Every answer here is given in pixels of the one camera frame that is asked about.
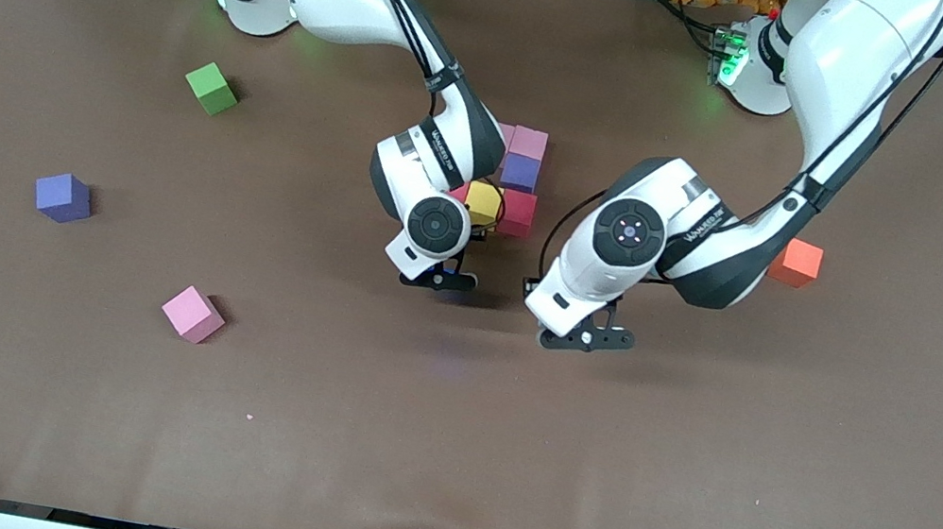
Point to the yellow foam cube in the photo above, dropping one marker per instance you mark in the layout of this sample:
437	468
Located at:
482	201

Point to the red foam cube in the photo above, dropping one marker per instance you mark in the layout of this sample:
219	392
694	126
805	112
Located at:
458	191
516	213

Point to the purple foam cube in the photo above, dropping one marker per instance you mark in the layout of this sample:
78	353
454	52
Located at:
62	197
520	173

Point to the pink foam cube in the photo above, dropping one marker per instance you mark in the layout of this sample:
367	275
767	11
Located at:
193	314
529	142
505	131

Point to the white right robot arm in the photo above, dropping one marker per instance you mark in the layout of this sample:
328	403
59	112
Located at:
431	219

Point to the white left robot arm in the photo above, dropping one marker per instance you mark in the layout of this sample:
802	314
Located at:
630	234

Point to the table cover sheet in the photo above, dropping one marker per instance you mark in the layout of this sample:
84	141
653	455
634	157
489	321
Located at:
446	414

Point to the orange foam cube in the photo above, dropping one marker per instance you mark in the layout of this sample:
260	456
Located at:
802	264

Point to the green foam cube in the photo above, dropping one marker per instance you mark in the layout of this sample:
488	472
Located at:
211	89

